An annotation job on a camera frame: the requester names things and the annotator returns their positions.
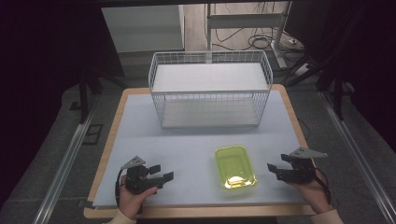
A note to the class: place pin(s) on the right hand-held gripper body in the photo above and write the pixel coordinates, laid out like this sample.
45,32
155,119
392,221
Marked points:
300,172

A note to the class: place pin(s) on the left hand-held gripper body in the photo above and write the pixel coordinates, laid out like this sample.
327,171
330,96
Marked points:
138,180

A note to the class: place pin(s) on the yellow-green plastic tray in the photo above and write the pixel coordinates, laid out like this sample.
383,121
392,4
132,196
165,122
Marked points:
235,166

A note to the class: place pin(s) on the person's left hand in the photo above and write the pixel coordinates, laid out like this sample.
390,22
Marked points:
132,202

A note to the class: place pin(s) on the person's right hand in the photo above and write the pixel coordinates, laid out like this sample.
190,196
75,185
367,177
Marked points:
314,193

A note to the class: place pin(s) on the pale grey table mat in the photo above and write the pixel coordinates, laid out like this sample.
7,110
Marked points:
186,149

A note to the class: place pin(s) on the black metal stand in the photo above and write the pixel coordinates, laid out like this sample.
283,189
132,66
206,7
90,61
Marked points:
337,93
83,99

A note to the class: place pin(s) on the dark curtain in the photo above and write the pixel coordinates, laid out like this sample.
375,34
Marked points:
40,62
367,62

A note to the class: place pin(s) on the aluminium floor rail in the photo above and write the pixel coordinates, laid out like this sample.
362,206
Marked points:
358,155
67,165

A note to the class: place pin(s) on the white metal desk frame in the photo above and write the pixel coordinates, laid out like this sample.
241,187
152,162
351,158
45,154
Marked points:
243,20

